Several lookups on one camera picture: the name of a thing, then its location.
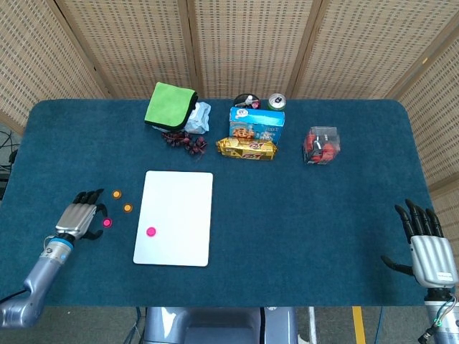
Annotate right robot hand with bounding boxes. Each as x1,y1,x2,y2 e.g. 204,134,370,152
380,199,459,289

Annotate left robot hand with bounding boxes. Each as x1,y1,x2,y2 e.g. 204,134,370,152
54,188,108,242

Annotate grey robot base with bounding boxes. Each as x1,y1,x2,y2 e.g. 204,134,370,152
142,306,299,344

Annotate white magnetic board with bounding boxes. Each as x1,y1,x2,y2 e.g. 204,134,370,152
133,170,214,268

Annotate dark red grape bunch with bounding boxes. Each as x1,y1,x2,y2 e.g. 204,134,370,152
161,130,209,156

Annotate white table leg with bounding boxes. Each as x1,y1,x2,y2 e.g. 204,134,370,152
308,306,318,344

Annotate green folded cloth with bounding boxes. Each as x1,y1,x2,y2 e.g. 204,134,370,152
143,82,199,132

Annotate blue felt table cover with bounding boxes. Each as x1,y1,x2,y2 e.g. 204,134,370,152
0,98,437,308

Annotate light blue wipes pack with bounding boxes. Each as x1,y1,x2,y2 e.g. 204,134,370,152
184,101,212,135

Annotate clear box of red clips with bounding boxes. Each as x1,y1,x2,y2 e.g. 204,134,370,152
303,125,341,166

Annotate gold cracker packet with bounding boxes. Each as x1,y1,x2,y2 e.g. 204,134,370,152
215,137,278,161

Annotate blue cookie box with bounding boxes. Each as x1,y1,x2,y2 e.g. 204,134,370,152
229,106,286,146

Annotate black round dish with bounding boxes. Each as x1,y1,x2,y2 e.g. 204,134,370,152
234,92,263,109

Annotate green soda can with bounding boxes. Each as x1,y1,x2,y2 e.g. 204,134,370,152
267,93,288,111

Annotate woven folding screen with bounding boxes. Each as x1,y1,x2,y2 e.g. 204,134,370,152
0,0,459,259

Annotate black floor cables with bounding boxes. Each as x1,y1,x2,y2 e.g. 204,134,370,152
0,129,21,171

